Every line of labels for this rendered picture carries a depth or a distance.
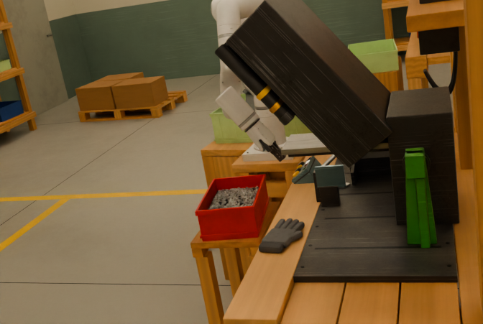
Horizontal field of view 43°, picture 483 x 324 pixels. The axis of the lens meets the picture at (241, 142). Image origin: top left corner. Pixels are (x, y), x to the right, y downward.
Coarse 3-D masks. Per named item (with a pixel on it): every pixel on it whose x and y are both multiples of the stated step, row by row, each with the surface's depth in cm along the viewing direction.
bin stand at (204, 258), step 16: (272, 208) 237; (192, 240) 222; (224, 240) 218; (240, 240) 216; (256, 240) 214; (208, 256) 222; (240, 256) 255; (208, 272) 223; (240, 272) 254; (208, 288) 225; (208, 304) 227; (208, 320) 230
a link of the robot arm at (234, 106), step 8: (232, 88) 227; (224, 96) 225; (232, 96) 226; (240, 96) 228; (224, 104) 226; (232, 104) 225; (240, 104) 226; (248, 104) 229; (224, 112) 233; (232, 112) 226; (240, 112) 226; (248, 112) 226; (232, 120) 230; (240, 120) 226
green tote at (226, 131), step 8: (216, 112) 337; (216, 120) 332; (224, 120) 330; (296, 120) 313; (216, 128) 333; (224, 128) 332; (232, 128) 330; (288, 128) 317; (296, 128) 315; (304, 128) 313; (216, 136) 335; (224, 136) 333; (232, 136) 331; (240, 136) 329; (248, 136) 328; (288, 136) 318
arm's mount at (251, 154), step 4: (252, 144) 293; (252, 148) 287; (244, 152) 283; (248, 152) 281; (252, 152) 280; (256, 152) 279; (260, 152) 278; (264, 152) 277; (268, 152) 276; (244, 156) 280; (248, 156) 279; (252, 156) 279; (256, 156) 278; (260, 156) 277; (264, 156) 276; (268, 156) 276; (272, 156) 275; (244, 160) 281; (248, 160) 280; (252, 160) 279; (256, 160) 279; (260, 160) 278; (264, 160) 277; (268, 160) 277
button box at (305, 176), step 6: (312, 156) 240; (312, 162) 235; (318, 162) 240; (300, 168) 237; (306, 168) 228; (312, 168) 232; (300, 174) 229; (306, 174) 228; (312, 174) 228; (294, 180) 230; (300, 180) 230; (306, 180) 229; (312, 180) 228
